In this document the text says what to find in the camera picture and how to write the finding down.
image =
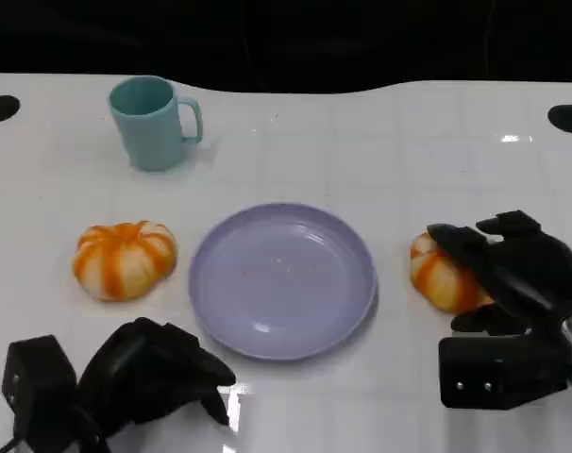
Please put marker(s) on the black table grommet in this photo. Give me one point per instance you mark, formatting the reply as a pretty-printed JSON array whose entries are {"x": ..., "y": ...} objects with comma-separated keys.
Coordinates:
[
  {"x": 569, "y": 119},
  {"x": 0, "y": 109}
]

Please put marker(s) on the lilac plate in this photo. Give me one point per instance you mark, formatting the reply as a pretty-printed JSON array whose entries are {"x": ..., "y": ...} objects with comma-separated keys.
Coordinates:
[{"x": 281, "y": 292}]

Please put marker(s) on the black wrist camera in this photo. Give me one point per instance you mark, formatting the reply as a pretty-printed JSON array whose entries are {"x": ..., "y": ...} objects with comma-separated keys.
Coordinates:
[
  {"x": 36, "y": 382},
  {"x": 498, "y": 373}
]

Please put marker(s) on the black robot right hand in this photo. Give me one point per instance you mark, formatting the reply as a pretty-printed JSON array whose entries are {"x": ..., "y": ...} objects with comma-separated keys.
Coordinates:
[{"x": 531, "y": 264}]

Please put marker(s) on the pale green mug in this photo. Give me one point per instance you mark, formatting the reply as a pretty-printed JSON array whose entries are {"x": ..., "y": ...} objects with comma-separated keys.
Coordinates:
[{"x": 146, "y": 132}]

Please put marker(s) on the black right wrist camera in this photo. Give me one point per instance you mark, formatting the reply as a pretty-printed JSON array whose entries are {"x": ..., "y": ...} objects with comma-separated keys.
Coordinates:
[{"x": 498, "y": 373}]

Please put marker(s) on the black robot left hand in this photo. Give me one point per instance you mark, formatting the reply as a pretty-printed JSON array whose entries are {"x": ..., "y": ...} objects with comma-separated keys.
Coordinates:
[{"x": 144, "y": 373}]

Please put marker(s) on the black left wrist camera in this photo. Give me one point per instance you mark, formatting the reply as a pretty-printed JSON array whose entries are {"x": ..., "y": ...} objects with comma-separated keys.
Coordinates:
[{"x": 36, "y": 382}]

